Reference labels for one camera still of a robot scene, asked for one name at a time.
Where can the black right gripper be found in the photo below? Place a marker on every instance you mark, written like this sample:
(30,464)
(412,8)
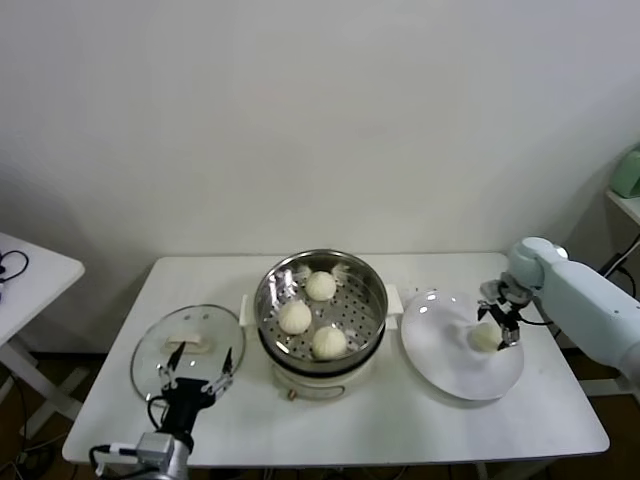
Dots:
(505,312)

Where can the stainless steel steamer basket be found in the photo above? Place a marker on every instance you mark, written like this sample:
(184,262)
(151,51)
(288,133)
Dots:
(360,300)

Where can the white steamed baozi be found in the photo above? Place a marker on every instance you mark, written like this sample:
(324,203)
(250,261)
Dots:
(320,286)
(484,337)
(329,342)
(294,317)

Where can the white side table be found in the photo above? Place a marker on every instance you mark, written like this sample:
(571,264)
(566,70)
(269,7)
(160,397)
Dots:
(35,285)

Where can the pale green appliance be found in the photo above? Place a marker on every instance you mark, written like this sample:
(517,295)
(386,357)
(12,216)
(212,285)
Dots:
(629,170)

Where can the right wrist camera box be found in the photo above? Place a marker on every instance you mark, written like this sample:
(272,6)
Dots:
(491,290)

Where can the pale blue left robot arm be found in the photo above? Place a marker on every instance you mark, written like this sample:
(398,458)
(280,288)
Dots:
(165,457)

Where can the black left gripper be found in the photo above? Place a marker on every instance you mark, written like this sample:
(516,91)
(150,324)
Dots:
(187,402)

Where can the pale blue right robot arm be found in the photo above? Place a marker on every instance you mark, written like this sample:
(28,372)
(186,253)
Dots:
(585,310)

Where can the white shelf board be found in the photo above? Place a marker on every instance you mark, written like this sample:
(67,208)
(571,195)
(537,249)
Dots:
(625,202)

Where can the round white plate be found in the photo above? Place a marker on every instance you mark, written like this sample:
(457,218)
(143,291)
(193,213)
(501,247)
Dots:
(435,340)

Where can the steel steamer pot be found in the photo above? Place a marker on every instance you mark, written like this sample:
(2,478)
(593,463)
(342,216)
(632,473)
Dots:
(320,382)

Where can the white metal floor frame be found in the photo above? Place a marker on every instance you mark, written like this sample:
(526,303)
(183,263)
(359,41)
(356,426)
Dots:
(600,387)

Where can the round glass pot lid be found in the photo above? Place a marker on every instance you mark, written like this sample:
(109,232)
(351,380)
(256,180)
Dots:
(210,325)

